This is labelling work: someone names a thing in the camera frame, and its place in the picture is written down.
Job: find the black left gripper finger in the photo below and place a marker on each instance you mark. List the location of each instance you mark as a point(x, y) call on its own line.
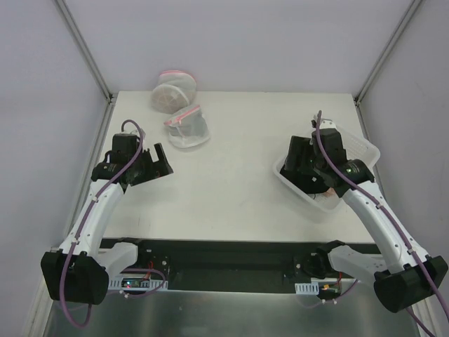
point(162, 168)
point(160, 152)

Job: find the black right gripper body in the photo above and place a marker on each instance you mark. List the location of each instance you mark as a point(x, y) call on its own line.
point(299, 163)

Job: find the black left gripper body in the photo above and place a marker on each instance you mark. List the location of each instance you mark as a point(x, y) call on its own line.
point(149, 167)

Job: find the white mesh laundry bag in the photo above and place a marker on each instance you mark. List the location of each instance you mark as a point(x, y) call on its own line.
point(187, 127)
point(175, 90)

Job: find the black bra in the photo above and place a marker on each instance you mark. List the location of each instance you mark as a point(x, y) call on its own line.
point(317, 188)

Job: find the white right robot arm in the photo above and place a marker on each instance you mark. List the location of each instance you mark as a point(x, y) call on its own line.
point(406, 274)

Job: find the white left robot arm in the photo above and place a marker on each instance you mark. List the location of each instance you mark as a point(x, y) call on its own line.
point(78, 271)

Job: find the pink bra in basket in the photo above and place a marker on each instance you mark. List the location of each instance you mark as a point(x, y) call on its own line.
point(330, 191)

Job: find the white plastic basket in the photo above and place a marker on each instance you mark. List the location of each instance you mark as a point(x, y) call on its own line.
point(356, 148)

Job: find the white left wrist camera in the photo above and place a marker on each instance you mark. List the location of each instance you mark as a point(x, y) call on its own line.
point(133, 132)

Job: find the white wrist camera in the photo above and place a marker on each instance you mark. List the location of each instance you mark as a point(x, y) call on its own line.
point(324, 124)
point(133, 132)

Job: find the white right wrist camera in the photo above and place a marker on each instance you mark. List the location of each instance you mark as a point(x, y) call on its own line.
point(324, 124)

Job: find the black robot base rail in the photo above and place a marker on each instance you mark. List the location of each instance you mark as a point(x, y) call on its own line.
point(230, 266)

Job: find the left aluminium frame post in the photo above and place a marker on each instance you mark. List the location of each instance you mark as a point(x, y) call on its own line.
point(83, 48)

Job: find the aluminium frame post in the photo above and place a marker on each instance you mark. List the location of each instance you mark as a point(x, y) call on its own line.
point(83, 48)
point(398, 32)

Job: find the right aluminium frame post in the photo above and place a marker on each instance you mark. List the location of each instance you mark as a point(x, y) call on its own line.
point(398, 32)

